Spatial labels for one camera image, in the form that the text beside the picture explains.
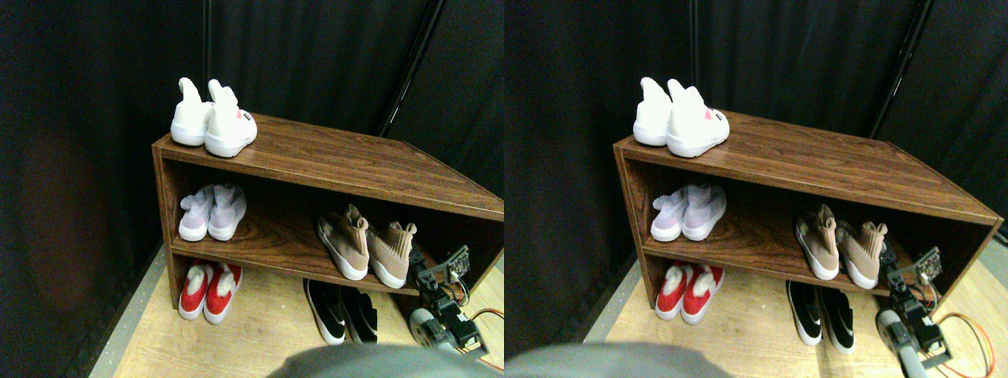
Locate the brown shoe rack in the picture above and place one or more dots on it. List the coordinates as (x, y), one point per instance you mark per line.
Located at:
(819, 157)
(346, 157)

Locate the tan shoe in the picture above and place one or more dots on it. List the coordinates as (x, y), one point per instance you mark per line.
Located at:
(390, 256)
(860, 256)
(346, 244)
(819, 244)

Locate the black curtain stand pole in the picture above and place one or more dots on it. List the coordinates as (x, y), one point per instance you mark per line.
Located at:
(206, 39)
(902, 71)
(409, 71)

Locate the white shoe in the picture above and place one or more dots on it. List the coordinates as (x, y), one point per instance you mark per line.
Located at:
(694, 134)
(228, 134)
(189, 126)
(651, 126)

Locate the red shoe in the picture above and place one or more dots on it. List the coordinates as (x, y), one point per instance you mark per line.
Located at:
(699, 298)
(193, 298)
(220, 298)
(671, 299)

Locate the lilac shoe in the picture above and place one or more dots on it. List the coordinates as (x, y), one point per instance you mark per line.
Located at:
(667, 222)
(227, 216)
(702, 216)
(194, 220)

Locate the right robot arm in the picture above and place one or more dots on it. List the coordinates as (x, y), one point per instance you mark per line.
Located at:
(445, 327)
(906, 339)

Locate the black shoe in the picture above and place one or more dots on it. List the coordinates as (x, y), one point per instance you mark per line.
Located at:
(327, 313)
(362, 315)
(839, 319)
(806, 315)

